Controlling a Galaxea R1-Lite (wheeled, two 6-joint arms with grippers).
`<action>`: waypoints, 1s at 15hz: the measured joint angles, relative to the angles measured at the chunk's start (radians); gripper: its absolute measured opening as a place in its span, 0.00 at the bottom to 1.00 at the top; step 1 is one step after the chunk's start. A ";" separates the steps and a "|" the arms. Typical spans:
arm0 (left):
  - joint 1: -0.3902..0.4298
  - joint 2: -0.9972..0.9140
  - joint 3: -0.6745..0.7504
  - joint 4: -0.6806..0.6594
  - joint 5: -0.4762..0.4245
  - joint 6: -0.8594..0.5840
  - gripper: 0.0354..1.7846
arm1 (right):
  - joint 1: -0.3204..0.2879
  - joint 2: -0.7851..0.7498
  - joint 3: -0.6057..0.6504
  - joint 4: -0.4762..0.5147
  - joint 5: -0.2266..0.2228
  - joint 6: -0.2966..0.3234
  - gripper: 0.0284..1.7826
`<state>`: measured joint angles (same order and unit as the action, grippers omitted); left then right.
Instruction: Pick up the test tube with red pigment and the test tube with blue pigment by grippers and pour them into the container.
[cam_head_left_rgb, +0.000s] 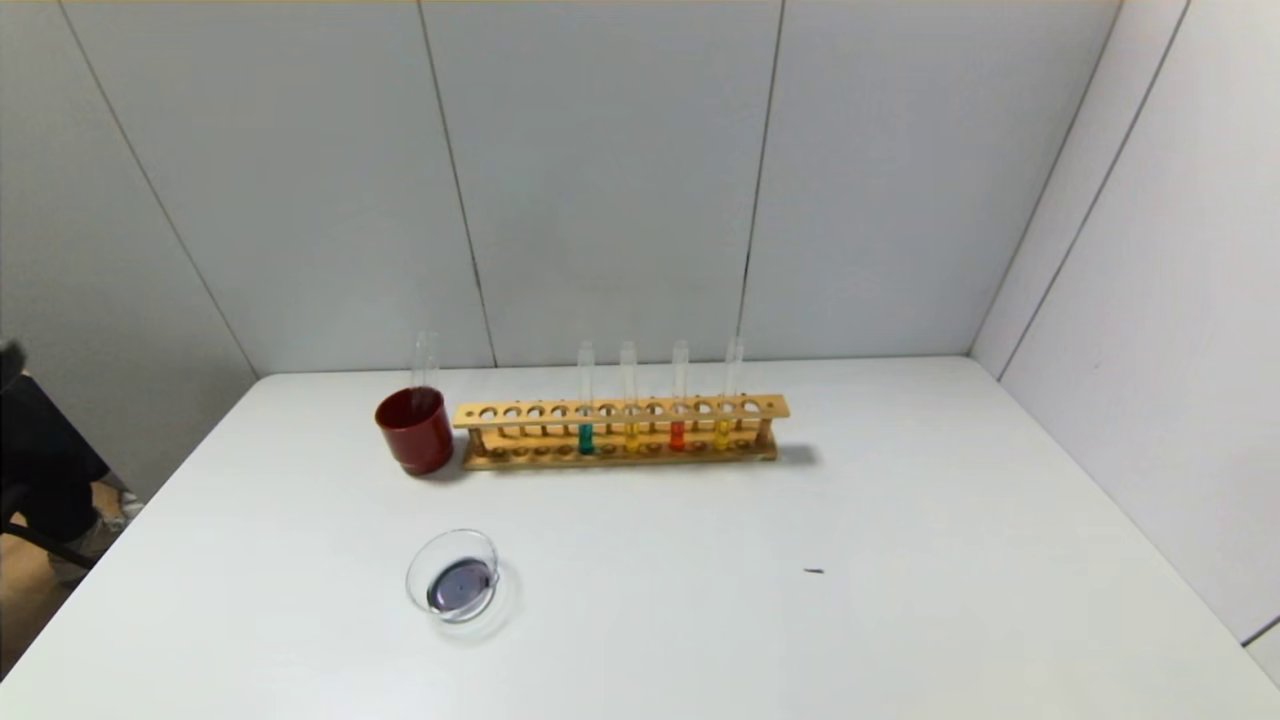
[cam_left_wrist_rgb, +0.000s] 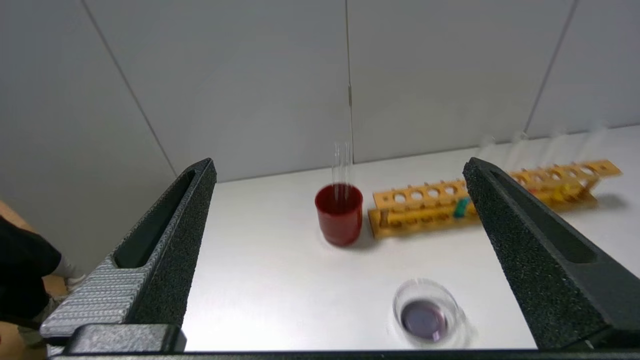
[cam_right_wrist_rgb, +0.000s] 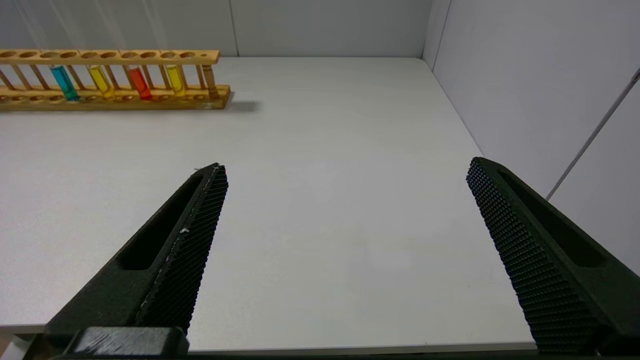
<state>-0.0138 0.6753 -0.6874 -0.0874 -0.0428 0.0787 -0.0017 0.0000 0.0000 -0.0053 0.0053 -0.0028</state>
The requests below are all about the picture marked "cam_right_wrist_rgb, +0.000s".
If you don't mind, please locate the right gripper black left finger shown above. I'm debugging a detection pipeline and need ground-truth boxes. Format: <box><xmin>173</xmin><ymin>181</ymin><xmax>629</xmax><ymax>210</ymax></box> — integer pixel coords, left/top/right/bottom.
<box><xmin>44</xmin><ymin>162</ymin><xmax>230</xmax><ymax>335</ymax></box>

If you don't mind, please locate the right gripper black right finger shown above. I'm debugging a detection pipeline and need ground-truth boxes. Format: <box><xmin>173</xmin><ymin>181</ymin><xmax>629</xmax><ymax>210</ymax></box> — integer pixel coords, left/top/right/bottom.
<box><xmin>466</xmin><ymin>156</ymin><xmax>640</xmax><ymax>357</ymax></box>

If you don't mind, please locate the wooden test tube rack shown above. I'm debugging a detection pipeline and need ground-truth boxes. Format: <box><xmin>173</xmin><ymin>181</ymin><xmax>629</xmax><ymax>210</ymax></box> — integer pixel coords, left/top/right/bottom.
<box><xmin>0</xmin><ymin>48</ymin><xmax>232</xmax><ymax>112</ymax></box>

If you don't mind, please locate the red pigment glass test tube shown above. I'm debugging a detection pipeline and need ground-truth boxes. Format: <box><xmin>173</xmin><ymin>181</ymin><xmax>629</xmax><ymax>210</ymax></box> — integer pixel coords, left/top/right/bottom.
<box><xmin>95</xmin><ymin>0</ymin><xmax>153</xmax><ymax>101</ymax></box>

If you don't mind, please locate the yellow pigment glass test tube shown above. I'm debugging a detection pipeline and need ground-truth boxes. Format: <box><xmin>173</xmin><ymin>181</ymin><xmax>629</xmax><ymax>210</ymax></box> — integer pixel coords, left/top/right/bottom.
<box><xmin>52</xmin><ymin>0</ymin><xmax>116</xmax><ymax>100</ymax></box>
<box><xmin>145</xmin><ymin>0</ymin><xmax>187</xmax><ymax>97</ymax></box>

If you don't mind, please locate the blue pigment glass test tube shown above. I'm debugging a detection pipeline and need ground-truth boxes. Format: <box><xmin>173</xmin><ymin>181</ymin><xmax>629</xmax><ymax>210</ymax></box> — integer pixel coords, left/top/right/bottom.
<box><xmin>15</xmin><ymin>0</ymin><xmax>80</xmax><ymax>102</ymax></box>

